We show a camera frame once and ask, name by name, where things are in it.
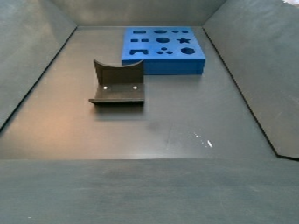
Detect black curved holder bracket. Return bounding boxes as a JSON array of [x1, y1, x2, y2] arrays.
[[88, 60, 146, 105]]

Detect blue shape sorter block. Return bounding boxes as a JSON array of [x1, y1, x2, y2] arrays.
[[122, 26, 206, 75]]

